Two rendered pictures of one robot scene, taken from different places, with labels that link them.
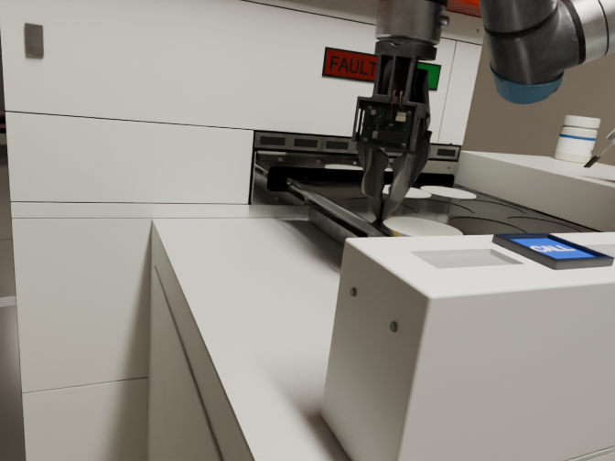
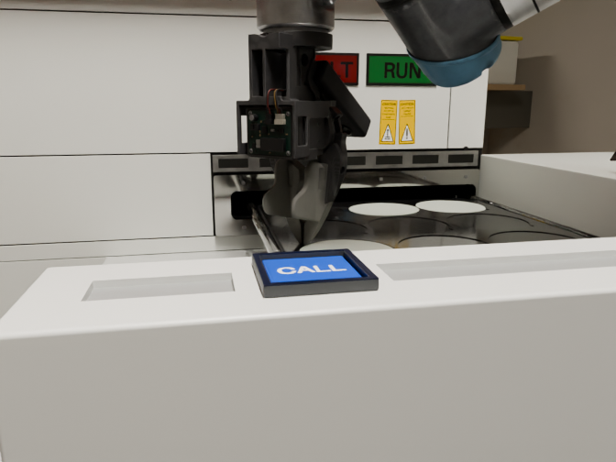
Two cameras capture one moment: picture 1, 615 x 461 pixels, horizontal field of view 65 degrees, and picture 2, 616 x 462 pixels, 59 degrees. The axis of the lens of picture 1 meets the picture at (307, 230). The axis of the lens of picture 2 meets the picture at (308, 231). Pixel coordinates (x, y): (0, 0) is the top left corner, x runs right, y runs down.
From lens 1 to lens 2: 0.24 m
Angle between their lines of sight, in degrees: 14
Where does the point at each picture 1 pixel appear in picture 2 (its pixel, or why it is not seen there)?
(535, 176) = (555, 178)
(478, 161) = (498, 165)
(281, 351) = not seen: hidden behind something
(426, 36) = (302, 20)
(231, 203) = (193, 236)
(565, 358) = (280, 421)
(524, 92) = (445, 71)
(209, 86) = (153, 110)
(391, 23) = (262, 12)
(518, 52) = (414, 23)
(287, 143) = (251, 164)
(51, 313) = not seen: hidden behind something
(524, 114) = not seen: outside the picture
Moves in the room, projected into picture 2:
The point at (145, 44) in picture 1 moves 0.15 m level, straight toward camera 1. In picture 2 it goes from (79, 74) to (38, 68)
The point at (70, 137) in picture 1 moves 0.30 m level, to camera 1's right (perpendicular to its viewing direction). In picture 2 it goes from (13, 178) to (206, 185)
